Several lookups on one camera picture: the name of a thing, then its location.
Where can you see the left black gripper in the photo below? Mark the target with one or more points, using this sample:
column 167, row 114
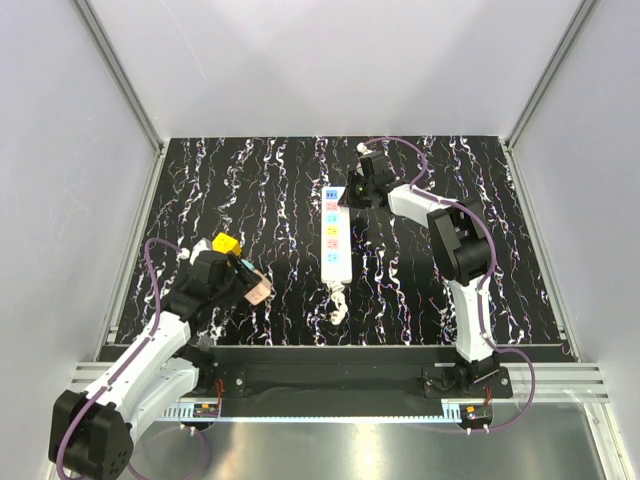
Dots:
column 240, row 280

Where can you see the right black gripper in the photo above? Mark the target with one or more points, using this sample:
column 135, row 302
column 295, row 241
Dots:
column 347, row 199

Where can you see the pink cube plug adapter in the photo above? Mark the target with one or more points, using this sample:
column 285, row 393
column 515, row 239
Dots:
column 261, row 291

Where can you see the yellow cube plug adapter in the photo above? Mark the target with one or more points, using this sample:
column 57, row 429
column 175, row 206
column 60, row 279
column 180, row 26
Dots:
column 226, row 244

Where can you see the teal round plug adapter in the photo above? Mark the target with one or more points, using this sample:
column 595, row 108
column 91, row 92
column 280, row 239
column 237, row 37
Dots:
column 248, row 264

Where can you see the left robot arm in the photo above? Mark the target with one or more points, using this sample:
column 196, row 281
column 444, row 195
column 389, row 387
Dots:
column 94, row 431

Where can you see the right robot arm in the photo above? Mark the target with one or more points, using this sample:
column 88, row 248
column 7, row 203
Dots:
column 462, row 250

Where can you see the white power strip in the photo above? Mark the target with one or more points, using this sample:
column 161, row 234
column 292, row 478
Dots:
column 335, row 256

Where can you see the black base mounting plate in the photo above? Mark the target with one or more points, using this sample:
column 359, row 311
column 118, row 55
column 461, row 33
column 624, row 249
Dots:
column 303, row 382

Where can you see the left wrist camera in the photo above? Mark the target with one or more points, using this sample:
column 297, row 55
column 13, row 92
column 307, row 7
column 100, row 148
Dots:
column 191, row 255

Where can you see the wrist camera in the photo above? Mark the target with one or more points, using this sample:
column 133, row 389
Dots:
column 363, row 150
column 191, row 255

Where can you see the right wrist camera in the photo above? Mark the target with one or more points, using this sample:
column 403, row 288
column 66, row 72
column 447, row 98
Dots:
column 363, row 150

